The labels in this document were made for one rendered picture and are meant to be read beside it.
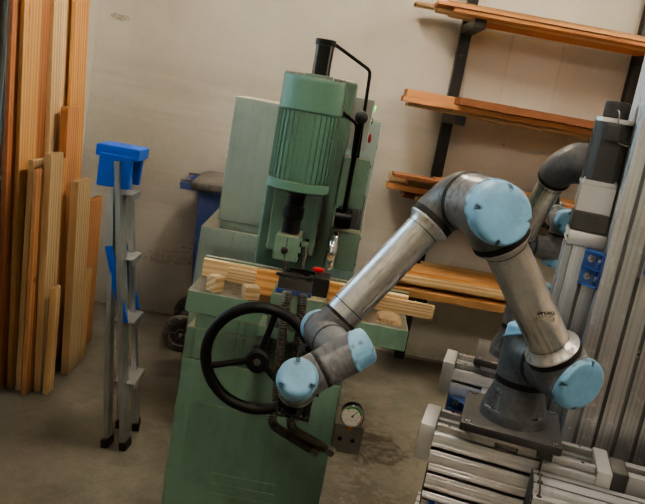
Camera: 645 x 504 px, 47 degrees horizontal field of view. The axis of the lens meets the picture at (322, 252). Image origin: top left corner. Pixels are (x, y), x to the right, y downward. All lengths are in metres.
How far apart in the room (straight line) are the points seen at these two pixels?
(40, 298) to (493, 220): 2.38
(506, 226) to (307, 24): 3.19
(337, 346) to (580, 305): 0.76
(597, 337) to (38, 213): 2.28
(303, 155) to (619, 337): 0.91
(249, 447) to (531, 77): 3.08
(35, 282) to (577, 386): 2.39
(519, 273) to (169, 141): 3.31
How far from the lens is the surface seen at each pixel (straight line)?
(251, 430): 2.12
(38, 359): 3.49
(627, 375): 1.94
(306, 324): 1.53
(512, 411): 1.75
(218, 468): 2.19
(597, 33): 4.18
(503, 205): 1.40
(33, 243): 3.30
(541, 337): 1.56
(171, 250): 4.62
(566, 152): 2.19
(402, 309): 2.15
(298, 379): 1.35
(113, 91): 4.61
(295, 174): 2.01
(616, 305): 1.89
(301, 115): 2.01
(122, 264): 2.87
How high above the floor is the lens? 1.45
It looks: 11 degrees down
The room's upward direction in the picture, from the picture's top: 10 degrees clockwise
